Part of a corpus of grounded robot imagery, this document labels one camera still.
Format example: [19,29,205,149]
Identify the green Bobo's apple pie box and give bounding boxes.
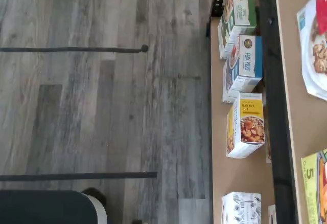
[300,148,327,224]

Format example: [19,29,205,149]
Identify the dark rounded robot base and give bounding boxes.
[0,189,108,224]

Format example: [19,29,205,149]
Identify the white cartons on lower shelf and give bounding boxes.
[209,0,272,224]

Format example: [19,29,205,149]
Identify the blue flax cereal box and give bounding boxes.
[222,35,263,104]

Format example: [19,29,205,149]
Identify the green cereal box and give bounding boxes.
[218,0,257,60]

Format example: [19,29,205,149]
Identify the wooden shelf board with snacks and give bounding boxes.
[273,0,327,224]

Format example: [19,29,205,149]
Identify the black thin rod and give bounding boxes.
[0,44,149,54]

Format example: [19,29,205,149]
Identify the black floor rod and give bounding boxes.
[0,172,158,182]

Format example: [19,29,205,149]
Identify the red label granola bag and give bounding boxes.
[296,0,327,99]

